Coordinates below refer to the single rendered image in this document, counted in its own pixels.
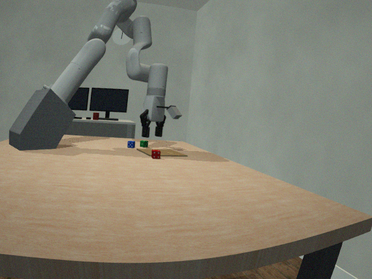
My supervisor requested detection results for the tan square mat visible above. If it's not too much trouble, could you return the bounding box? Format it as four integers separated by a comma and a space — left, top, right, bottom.
137, 149, 188, 156

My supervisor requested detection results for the blue die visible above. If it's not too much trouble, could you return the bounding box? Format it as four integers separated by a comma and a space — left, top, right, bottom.
127, 141, 135, 148

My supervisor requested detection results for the red die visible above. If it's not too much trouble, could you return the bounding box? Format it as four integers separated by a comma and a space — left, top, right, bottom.
152, 150, 160, 159

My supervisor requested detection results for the green die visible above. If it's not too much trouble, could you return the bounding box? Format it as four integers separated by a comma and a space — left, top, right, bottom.
140, 141, 148, 148

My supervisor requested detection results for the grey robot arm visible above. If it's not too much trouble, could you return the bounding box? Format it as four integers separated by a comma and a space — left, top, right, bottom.
42, 0, 168, 106

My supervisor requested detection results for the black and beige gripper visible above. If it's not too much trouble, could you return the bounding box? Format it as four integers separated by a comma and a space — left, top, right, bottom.
140, 95, 166, 138

